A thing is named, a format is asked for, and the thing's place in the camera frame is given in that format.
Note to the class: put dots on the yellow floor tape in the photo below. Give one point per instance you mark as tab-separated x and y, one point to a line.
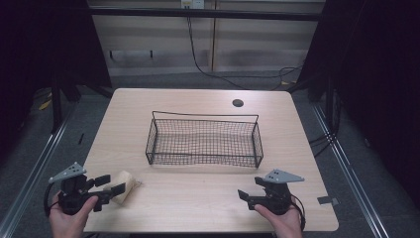
45	105

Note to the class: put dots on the black horizontal frame bar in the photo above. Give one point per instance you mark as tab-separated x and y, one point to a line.
204	14

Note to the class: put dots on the beige bread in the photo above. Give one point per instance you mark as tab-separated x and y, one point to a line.
127	186

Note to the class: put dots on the white wall power outlet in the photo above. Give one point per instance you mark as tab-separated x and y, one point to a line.
192	3

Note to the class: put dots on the silver metal floor rail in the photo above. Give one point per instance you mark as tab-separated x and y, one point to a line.
346	172
31	180

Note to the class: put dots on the person's right hand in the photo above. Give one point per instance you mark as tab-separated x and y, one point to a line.
285	226

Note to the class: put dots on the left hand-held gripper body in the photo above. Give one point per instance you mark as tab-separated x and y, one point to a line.
70	193

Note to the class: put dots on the black curtain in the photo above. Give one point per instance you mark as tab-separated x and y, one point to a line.
379	82
43	46

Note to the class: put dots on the black metal stand post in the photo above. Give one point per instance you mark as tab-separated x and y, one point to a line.
56	105

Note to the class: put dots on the grey tape strip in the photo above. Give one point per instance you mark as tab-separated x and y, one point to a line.
327	200

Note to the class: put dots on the person's left hand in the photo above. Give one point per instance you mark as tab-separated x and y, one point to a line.
67	226

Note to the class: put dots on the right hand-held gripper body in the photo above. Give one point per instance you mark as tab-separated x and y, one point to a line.
276	195

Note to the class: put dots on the small black stick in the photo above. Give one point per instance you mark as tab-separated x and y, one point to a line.
81	139

